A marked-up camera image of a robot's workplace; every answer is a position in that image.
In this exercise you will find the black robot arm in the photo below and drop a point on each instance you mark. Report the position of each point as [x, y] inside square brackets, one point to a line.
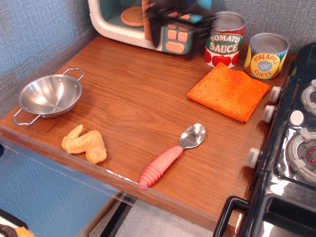
[183, 13]

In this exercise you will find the small steel bowl with handles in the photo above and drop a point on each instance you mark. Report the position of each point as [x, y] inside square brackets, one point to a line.
[51, 96]

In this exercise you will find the orange plush toy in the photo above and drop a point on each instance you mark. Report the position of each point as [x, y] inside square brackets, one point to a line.
[23, 232]

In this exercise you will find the black toy stove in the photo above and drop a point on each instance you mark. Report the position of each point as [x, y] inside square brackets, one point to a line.
[283, 188]

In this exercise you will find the white middle stove knob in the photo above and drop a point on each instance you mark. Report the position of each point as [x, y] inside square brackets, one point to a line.
[268, 113]

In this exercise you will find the white stove knob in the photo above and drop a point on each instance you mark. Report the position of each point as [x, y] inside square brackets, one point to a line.
[252, 158]
[268, 113]
[274, 94]

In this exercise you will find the toy microwave oven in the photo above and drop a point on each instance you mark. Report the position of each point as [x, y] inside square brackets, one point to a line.
[105, 18]

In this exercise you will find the white upper stove knob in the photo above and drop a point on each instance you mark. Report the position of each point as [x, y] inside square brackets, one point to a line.
[274, 94]

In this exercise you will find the pineapple slices can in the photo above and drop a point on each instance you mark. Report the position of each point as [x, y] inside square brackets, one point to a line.
[266, 55]

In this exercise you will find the orange cloth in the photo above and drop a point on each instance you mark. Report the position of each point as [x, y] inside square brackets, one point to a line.
[229, 92]

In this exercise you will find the toy chicken wing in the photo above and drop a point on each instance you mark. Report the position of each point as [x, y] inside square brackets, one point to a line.
[91, 143]

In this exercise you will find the orange microwave turntable plate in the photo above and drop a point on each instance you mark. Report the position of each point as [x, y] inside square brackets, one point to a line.
[133, 16]

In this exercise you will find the white lower stove knob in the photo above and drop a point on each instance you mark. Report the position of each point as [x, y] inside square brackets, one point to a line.
[252, 158]

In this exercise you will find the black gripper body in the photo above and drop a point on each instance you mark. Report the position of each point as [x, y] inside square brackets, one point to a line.
[172, 11]

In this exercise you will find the tomato sauce can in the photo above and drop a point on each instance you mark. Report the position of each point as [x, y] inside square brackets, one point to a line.
[224, 43]

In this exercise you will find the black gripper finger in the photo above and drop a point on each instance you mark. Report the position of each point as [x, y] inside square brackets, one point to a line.
[200, 35]
[156, 23]

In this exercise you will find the spoon with pink handle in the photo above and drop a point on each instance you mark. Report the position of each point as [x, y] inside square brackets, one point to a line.
[192, 137]

